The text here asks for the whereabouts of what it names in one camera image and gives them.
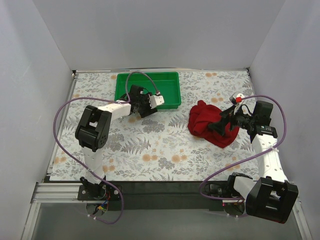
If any red t shirt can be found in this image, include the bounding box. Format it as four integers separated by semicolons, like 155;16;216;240
187;99;240;149

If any green plastic tray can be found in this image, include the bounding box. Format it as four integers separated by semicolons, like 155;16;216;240
114;72;181;110

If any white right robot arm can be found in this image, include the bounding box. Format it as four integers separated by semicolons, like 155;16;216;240
208;100;299;224

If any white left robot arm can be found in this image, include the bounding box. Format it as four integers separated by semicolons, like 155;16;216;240
75;85;165;200

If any floral patterned table mat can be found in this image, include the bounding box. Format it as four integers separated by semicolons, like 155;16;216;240
48;70;259;181

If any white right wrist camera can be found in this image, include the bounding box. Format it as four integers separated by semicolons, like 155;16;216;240
229;93;245;113

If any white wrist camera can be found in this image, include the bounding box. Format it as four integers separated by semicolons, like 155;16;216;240
229;93;245;113
149;95;165;109

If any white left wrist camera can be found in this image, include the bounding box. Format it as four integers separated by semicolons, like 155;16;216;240
149;95;165;109

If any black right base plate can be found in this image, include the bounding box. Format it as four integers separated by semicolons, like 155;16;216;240
207;183;233;200

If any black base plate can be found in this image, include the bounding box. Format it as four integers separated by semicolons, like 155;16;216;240
77;185;122;201
207;183;233;200

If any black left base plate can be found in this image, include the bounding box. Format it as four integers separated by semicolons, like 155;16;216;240
77;185;122;201

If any aluminium frame rail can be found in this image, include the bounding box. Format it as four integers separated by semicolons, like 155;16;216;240
22;181;312;240

